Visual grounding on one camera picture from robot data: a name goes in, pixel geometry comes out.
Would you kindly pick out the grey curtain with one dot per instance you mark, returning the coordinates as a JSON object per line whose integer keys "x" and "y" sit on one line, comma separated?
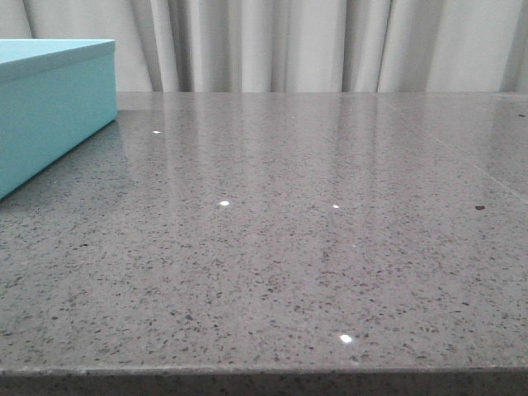
{"x": 294, "y": 46}

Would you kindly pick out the light blue box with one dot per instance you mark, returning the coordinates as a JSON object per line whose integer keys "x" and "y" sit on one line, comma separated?
{"x": 55, "y": 93}

